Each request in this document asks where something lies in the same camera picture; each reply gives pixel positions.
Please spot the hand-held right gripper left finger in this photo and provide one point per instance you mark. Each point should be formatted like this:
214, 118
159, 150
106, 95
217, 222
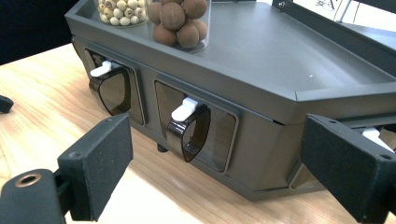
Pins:
99, 165

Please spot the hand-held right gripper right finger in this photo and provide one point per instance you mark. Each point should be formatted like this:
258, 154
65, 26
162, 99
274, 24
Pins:
345, 168

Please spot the dark grey corner rack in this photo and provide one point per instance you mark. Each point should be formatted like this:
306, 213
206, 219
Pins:
264, 77

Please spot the glass jar of pale seeds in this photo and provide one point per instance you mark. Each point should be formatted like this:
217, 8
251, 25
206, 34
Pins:
121, 12

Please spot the glass jar of brown balls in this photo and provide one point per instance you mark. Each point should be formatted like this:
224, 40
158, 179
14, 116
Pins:
177, 25

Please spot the black curtain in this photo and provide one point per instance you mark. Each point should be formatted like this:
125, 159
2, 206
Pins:
28, 28

